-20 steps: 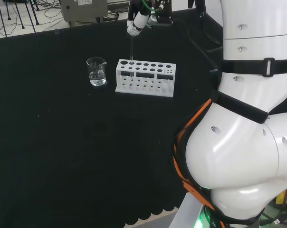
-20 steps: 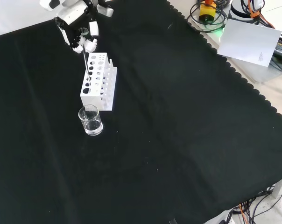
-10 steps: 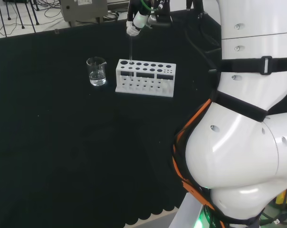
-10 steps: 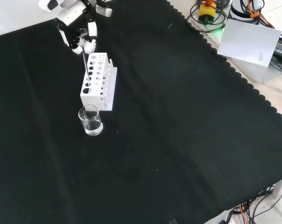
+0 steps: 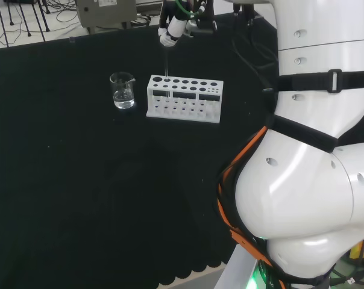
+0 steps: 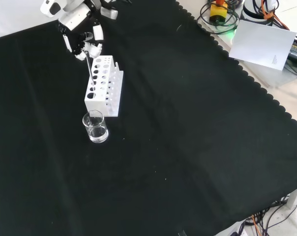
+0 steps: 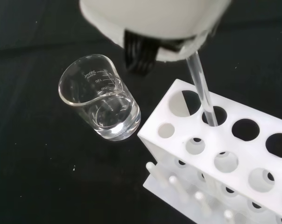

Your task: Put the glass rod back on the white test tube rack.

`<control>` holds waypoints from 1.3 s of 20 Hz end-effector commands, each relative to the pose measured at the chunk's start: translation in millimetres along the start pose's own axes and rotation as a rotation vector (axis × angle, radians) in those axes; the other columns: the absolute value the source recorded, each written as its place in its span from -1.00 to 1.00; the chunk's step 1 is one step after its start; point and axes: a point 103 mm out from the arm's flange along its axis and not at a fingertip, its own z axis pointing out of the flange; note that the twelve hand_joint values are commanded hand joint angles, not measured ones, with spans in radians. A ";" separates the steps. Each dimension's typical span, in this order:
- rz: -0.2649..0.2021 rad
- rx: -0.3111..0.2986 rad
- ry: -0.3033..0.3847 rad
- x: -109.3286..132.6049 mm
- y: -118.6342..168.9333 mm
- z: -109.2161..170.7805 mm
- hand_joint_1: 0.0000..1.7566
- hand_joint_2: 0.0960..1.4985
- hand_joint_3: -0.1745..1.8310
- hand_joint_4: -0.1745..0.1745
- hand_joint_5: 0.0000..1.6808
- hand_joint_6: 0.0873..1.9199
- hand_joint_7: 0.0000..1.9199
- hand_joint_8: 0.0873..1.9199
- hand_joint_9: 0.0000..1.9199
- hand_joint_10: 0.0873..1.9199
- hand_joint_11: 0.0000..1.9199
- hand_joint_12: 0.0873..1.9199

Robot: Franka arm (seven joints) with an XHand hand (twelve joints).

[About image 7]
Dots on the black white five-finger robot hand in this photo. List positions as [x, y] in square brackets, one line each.
[155, 18]

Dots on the white test tube rack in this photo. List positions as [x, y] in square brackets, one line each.
[221, 141]

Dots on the clear glass beaker with water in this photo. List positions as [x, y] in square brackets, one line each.
[117, 130]

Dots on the black bench cloth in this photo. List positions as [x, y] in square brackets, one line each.
[38, 163]

